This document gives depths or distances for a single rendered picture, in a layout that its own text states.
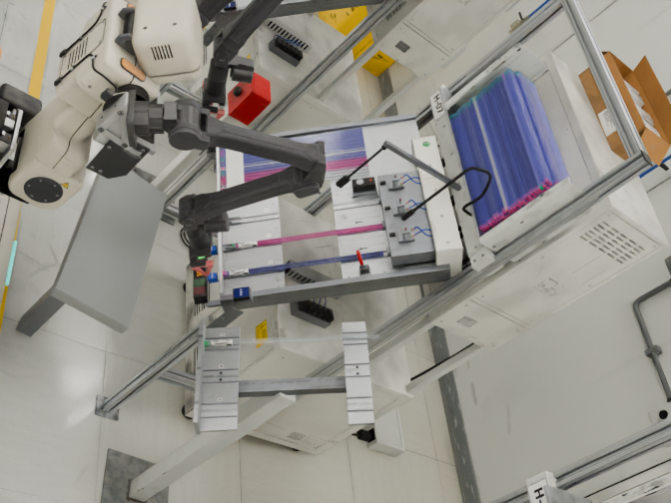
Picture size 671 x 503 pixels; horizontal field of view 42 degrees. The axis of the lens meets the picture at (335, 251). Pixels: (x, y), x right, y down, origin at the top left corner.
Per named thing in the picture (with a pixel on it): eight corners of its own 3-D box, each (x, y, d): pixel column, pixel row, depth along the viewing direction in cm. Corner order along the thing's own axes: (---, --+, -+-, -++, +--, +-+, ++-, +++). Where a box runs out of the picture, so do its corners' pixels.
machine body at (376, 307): (174, 422, 323) (280, 345, 289) (177, 272, 366) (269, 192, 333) (307, 461, 360) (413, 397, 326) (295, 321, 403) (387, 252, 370)
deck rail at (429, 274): (224, 311, 271) (220, 300, 266) (224, 306, 272) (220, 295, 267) (450, 280, 270) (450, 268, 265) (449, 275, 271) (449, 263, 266)
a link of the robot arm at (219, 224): (181, 195, 247) (181, 220, 243) (221, 191, 246) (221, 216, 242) (190, 217, 257) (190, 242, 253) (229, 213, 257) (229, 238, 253)
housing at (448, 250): (436, 278, 272) (436, 251, 261) (411, 167, 302) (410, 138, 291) (461, 275, 272) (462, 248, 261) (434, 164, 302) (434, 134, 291)
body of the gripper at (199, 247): (212, 232, 263) (207, 216, 257) (212, 257, 257) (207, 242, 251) (190, 235, 263) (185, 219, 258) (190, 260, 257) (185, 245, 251)
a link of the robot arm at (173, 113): (157, 101, 209) (156, 119, 207) (200, 102, 210) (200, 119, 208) (160, 125, 217) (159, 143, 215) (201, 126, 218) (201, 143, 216)
